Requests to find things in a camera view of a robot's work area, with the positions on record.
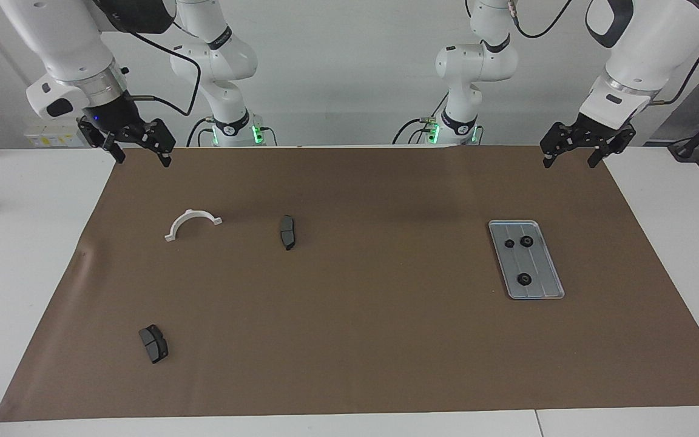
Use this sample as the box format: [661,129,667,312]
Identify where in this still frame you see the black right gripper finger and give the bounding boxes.
[143,119,176,169]
[78,120,126,164]

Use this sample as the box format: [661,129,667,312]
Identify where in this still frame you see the white wall socket box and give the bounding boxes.
[24,117,92,148]

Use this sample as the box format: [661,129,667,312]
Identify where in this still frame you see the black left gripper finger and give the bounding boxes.
[541,123,572,169]
[588,126,637,169]

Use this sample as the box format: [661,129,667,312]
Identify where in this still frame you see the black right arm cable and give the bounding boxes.
[124,24,202,117]

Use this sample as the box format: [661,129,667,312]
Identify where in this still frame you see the brown paper mat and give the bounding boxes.
[0,144,699,422]

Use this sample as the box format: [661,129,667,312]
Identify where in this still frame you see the silver metal tray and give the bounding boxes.
[488,220,566,300]

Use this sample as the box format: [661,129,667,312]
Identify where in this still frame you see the long curved grey brake pad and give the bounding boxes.
[279,215,297,251]

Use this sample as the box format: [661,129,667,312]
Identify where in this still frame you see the short slotted grey brake pad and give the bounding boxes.
[138,324,169,365]

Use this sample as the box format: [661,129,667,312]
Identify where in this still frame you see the white curved plastic bracket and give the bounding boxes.
[164,209,224,243]

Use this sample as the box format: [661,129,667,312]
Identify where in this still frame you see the black right base cables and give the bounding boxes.
[187,117,215,147]

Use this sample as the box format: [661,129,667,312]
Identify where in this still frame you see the black base cables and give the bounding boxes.
[393,117,441,146]
[187,117,215,147]

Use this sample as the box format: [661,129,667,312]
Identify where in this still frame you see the black left base cables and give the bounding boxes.
[393,117,441,146]

